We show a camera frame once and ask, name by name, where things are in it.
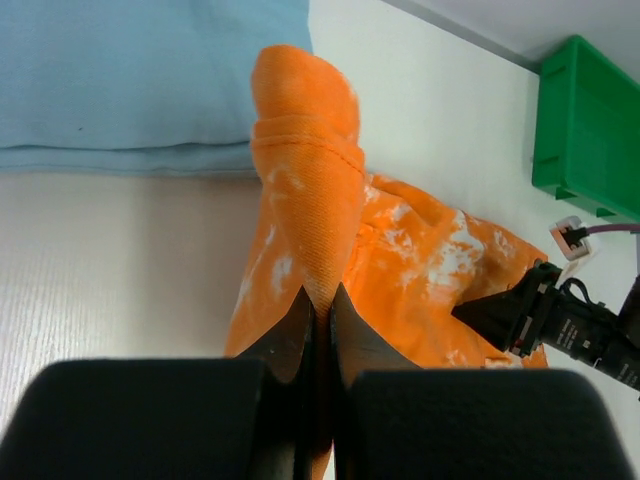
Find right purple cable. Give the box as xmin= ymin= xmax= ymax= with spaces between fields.
xmin=584 ymin=223 xmax=640 ymax=236

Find green plastic tray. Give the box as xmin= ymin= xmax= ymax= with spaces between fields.
xmin=532 ymin=35 xmax=639 ymax=222

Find orange tie-dye trousers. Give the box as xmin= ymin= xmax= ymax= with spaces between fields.
xmin=222 ymin=44 xmax=549 ymax=480

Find light blue folded trousers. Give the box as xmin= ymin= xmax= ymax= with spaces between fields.
xmin=1 ymin=1 xmax=311 ymax=176

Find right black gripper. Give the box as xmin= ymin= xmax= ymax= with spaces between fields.
xmin=452 ymin=261 xmax=639 ymax=390

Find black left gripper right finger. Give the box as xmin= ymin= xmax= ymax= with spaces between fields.
xmin=330 ymin=287 xmax=633 ymax=479

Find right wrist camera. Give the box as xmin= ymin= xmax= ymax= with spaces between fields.
xmin=549 ymin=215 xmax=599 ymax=261

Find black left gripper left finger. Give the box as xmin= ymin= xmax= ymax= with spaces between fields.
xmin=1 ymin=292 xmax=314 ymax=479

